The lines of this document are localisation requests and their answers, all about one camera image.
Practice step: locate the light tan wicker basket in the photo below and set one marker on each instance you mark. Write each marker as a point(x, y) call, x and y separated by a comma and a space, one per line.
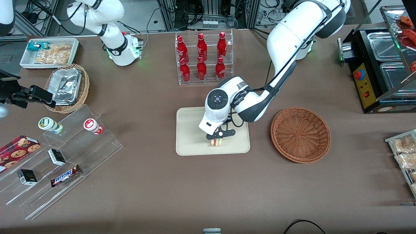
point(85, 84)

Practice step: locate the red lidded yogurt cup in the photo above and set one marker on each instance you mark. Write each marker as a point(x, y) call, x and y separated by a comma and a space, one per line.
point(91, 125)

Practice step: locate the grey white device edge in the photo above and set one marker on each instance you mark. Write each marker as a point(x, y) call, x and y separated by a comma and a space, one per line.
point(212, 231)

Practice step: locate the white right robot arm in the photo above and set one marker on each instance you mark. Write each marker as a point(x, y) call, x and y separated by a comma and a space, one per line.
point(115, 48)

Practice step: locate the small black box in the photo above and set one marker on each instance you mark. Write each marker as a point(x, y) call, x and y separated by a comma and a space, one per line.
point(27, 177)
point(57, 157)

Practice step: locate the red cookie box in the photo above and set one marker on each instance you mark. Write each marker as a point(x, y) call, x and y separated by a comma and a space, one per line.
point(18, 149)

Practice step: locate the black hot food warmer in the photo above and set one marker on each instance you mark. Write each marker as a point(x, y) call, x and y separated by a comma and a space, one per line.
point(364, 87)

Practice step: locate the red cola bottle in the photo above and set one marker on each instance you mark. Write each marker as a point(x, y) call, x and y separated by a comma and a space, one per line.
point(222, 45)
point(201, 47)
point(185, 71)
point(181, 48)
point(201, 70)
point(220, 69)

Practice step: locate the green lidded yogurt cup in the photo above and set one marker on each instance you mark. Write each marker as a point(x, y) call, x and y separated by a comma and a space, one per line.
point(48, 124)

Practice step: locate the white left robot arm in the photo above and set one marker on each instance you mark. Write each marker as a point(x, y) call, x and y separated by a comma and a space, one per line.
point(286, 35)

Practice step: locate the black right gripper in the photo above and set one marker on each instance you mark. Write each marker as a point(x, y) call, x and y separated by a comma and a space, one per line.
point(20, 96)

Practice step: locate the beige plastic tray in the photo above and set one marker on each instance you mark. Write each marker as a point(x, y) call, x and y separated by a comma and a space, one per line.
point(188, 136)

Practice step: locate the white power strip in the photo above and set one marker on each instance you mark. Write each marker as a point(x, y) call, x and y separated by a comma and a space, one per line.
point(210, 23)

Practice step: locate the brown round wicker basket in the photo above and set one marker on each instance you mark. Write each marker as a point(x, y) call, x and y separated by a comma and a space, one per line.
point(300, 135)

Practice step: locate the clear bag of fried snacks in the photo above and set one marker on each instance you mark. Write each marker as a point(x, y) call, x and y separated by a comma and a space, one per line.
point(404, 144)
point(408, 161)

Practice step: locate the Snickers chocolate bar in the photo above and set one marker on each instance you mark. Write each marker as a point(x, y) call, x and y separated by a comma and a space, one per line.
point(65, 176)

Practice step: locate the steel warmer pan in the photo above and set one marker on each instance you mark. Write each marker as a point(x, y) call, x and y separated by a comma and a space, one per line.
point(395, 78)
point(383, 47)

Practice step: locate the clear acrylic step display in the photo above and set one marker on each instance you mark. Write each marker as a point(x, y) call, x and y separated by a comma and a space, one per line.
point(97, 152)

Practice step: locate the triangular sandwich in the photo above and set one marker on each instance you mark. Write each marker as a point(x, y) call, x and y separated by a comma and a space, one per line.
point(216, 142)

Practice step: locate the clear acrylic bottle rack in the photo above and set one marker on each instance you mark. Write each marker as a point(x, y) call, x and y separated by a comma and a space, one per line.
point(208, 79)

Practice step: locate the clear bag of chips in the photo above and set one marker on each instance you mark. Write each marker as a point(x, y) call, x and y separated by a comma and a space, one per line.
point(55, 53)

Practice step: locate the red sausage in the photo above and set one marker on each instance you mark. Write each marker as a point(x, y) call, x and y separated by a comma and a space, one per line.
point(407, 20)
point(410, 34)

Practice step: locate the green snack packet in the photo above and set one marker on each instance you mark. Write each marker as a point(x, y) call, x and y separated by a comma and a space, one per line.
point(35, 46)

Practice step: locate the white rectangular plastic bin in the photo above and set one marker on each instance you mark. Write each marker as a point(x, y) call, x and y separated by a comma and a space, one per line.
point(26, 61)

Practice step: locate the aluminium foil container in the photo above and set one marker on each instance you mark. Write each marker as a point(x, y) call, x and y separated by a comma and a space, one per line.
point(66, 86)

